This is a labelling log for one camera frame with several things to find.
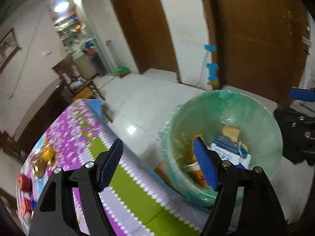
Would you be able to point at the blue tape pieces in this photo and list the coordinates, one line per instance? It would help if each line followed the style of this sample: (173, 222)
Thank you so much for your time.
(212, 67)

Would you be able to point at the orange white paper carton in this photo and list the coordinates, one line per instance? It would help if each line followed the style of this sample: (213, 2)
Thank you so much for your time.
(191, 167)

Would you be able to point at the red apple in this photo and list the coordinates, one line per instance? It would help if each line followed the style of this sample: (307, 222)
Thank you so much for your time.
(24, 183)

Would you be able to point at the purple striped tablecloth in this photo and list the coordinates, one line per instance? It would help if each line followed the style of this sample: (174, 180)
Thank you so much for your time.
(137, 201)

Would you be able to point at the framed wall picture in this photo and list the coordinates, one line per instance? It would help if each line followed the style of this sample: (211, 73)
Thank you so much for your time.
(8, 48)

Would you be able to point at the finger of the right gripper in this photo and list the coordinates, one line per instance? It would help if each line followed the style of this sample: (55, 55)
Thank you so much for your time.
(307, 95)

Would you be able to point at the kitchen shelf with items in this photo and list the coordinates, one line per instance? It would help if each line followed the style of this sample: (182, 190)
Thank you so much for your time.
(68, 25)

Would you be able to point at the brown wooden door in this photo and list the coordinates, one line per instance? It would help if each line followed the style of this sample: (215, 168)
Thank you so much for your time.
(145, 28)

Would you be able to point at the white plastic package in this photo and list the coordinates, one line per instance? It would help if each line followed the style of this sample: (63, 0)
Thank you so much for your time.
(237, 160)

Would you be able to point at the wooden chair by table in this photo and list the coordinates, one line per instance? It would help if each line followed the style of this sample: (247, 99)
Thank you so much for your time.
(79, 86)

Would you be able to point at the pink small box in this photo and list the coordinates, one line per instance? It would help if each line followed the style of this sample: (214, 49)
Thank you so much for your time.
(25, 207)

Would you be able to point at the green trash bin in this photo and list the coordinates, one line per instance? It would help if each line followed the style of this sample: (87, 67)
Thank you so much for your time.
(207, 114)

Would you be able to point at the blue cigarette carton box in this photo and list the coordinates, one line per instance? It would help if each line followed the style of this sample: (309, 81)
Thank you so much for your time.
(229, 140)

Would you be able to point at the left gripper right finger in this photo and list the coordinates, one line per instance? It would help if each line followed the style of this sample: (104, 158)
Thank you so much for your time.
(261, 212)

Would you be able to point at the gold wrapped snack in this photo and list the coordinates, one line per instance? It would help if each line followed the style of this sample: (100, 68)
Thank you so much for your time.
(43, 157)

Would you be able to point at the green dustpan with broom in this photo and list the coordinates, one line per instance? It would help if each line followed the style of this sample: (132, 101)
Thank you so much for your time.
(122, 70)

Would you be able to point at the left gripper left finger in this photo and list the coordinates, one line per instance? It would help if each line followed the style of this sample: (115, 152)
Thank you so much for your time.
(55, 212)

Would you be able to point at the dark wooden dining table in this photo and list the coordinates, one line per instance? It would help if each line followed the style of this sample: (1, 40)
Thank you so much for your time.
(47, 107)

